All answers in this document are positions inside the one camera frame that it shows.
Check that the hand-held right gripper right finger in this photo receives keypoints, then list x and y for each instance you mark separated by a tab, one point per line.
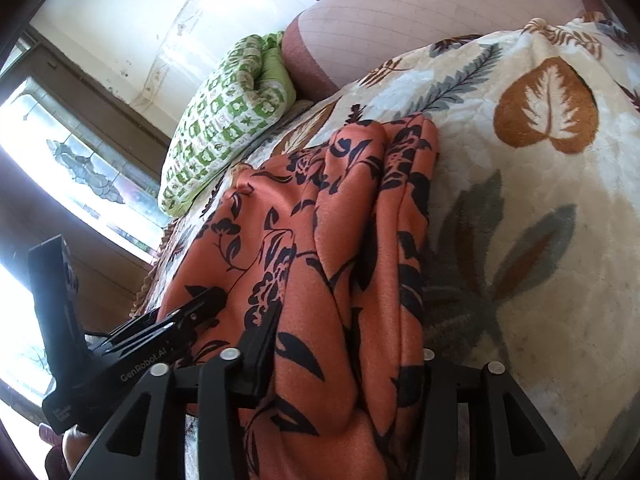
442	390

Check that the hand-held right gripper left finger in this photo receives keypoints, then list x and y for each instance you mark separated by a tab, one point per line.
260	360

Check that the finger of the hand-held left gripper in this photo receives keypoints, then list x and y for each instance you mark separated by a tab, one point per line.
195	307

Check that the orange floral garment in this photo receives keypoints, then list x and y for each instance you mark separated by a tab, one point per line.
330	240

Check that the person's left hand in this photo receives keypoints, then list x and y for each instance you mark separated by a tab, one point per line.
67	452

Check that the frosted glass window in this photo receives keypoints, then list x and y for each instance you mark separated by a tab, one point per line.
20	340
75	160

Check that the green patterned pillow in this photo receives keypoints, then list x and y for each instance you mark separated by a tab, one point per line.
225	120

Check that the leaf print blanket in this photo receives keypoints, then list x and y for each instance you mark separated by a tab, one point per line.
525	210

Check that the pink quilted headboard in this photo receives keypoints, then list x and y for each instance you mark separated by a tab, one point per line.
400	15

